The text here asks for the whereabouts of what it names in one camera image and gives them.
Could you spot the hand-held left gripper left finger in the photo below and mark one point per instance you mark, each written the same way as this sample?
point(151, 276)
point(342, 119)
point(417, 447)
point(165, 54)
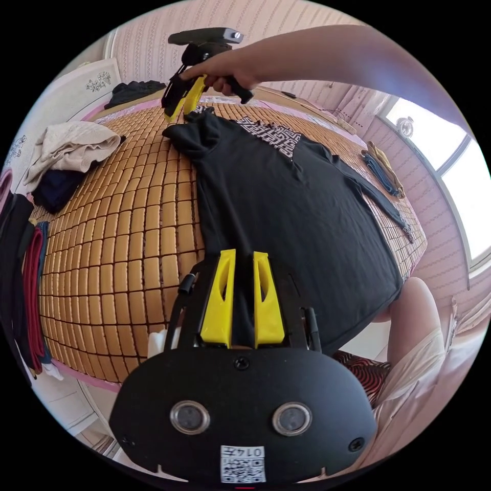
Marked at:
point(217, 307)

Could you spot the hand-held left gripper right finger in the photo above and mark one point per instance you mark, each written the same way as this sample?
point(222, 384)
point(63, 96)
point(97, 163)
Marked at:
point(269, 310)

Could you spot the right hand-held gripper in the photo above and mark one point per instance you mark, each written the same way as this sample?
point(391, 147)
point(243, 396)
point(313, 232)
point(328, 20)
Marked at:
point(173, 90)

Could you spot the black long sleeve shirt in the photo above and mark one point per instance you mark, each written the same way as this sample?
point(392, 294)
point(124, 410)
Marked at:
point(287, 230)

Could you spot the person's right forearm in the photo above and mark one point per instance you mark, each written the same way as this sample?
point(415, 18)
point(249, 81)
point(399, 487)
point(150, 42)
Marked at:
point(345, 53)

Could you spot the person's right hand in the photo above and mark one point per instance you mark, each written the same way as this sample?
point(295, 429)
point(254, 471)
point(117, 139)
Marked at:
point(238, 67)

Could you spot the red and black striped cloth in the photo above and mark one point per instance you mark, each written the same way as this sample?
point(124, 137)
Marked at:
point(364, 378)

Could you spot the bed with woven mat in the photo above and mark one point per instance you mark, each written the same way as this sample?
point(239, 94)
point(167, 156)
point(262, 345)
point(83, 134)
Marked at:
point(115, 249)

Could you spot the beige and navy pile of clothes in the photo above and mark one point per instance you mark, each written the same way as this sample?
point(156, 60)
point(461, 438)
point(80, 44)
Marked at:
point(73, 147)

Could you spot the person's body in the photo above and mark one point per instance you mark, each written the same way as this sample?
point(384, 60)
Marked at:
point(418, 326)

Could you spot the blue and tan pile of clothes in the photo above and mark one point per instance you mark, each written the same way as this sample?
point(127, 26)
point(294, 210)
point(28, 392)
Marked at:
point(383, 168)

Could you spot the red and black pile of clothes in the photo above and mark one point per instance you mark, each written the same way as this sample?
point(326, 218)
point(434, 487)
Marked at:
point(23, 268)

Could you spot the window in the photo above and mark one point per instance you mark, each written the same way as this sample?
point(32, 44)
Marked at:
point(460, 199)

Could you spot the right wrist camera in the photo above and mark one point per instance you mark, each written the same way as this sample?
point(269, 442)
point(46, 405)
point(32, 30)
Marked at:
point(205, 36)

